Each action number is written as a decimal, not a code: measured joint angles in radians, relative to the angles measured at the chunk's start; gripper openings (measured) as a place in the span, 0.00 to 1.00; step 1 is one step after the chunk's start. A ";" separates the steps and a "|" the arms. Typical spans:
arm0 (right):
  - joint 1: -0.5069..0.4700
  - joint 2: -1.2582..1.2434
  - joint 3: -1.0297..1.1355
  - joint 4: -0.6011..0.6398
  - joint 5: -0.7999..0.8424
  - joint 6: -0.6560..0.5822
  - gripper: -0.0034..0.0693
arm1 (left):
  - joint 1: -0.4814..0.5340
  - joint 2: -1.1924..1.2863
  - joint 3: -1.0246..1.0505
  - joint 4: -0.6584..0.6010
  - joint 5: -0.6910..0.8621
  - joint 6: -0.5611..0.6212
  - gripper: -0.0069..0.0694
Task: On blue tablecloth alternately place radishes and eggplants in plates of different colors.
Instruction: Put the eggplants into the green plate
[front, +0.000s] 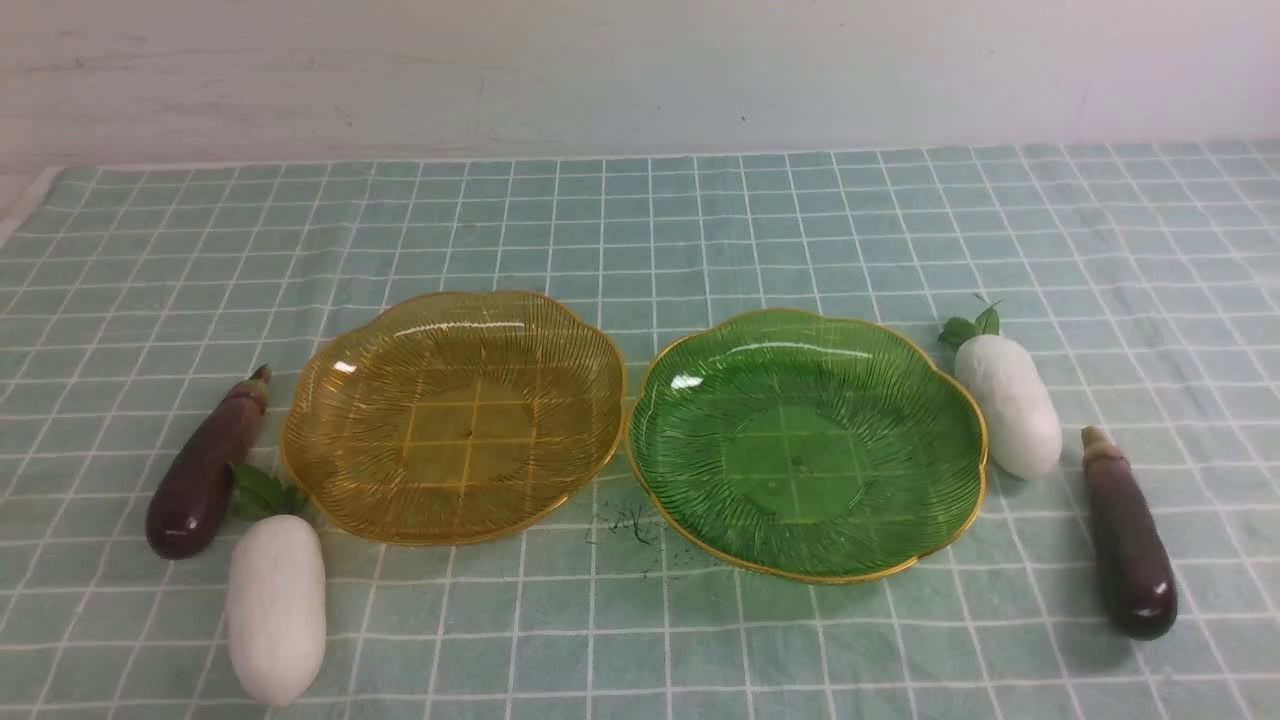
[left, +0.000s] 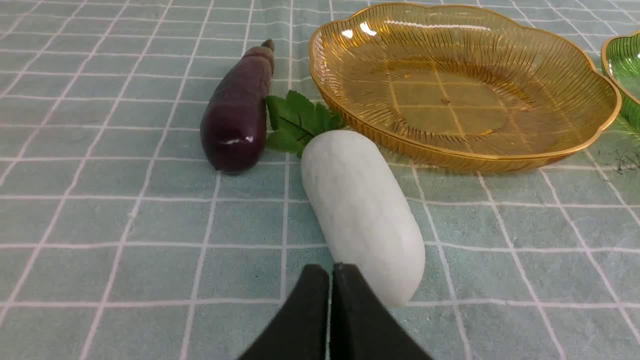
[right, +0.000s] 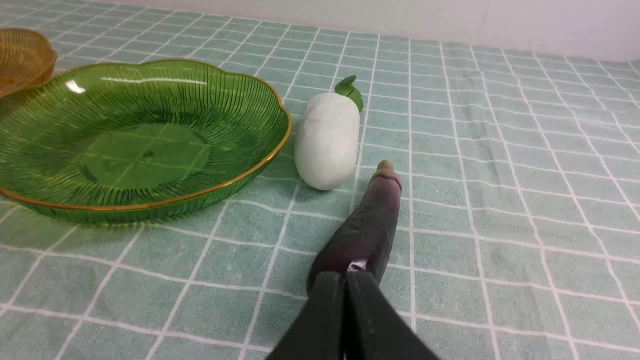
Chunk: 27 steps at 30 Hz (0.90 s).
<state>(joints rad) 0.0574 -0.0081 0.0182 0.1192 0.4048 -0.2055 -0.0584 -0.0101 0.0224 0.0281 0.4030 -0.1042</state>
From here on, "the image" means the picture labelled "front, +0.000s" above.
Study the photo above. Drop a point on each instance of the green plastic plate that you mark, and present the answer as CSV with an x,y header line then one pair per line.
x,y
821,449

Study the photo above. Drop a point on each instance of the amber plastic plate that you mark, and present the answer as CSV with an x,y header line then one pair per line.
x,y
455,417

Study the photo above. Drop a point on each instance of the green checkered tablecloth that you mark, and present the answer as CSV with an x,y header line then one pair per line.
x,y
1141,278

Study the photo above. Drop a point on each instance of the white radish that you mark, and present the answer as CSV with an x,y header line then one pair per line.
x,y
276,594
1024,431

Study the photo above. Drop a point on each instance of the purple eggplant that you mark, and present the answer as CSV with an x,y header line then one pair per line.
x,y
1133,569
193,499

